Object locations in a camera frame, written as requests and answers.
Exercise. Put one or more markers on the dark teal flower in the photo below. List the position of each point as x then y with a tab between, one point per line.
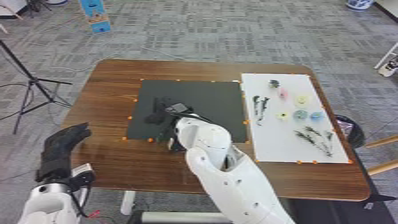
274	83

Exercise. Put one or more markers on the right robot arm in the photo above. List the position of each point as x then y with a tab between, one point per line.
224	173

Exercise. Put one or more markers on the blue standing box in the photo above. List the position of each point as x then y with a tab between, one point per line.
96	16

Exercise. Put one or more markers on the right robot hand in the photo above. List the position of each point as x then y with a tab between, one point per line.
156	116

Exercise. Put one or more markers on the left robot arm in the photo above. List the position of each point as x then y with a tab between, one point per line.
46	203

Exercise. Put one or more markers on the white sheet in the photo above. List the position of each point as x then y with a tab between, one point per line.
277	140

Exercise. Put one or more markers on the pale yellow flower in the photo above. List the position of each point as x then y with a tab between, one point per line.
302	99

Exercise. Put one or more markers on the pink flower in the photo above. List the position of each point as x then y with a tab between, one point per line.
282	93

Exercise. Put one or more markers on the black tripod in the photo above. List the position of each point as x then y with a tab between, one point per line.
32	85

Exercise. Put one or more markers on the white yellow-centred flower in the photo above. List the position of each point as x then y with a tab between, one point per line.
282	116

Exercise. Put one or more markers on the green sprig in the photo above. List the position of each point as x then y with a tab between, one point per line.
256	103
263	110

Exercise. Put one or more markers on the black bin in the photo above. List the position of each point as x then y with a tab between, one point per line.
352	131

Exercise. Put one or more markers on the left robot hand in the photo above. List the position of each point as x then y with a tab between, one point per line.
59	150

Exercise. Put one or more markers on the pale grey bar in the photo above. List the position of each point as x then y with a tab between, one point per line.
183	218

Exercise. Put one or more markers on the blue and white vase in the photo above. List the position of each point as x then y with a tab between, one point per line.
359	4

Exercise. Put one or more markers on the dark mat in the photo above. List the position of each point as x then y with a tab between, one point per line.
206	100

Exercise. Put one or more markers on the white table leg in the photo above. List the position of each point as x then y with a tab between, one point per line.
128	201

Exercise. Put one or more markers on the wooden bar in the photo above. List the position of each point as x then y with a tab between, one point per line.
382	141
382	167

